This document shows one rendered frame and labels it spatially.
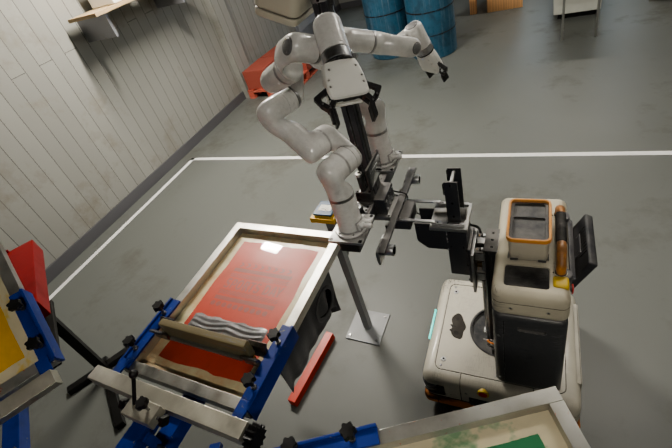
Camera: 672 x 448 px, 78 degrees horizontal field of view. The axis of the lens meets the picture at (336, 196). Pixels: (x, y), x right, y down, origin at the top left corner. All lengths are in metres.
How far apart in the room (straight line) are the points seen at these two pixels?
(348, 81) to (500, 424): 0.96
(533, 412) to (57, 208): 4.20
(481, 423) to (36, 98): 4.25
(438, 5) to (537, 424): 5.10
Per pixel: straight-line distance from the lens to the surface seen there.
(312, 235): 1.82
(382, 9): 6.13
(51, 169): 4.62
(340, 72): 1.03
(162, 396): 1.56
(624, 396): 2.49
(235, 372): 1.57
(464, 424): 1.27
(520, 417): 1.32
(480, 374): 2.13
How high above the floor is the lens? 2.15
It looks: 36 degrees down
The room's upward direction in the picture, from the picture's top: 18 degrees counter-clockwise
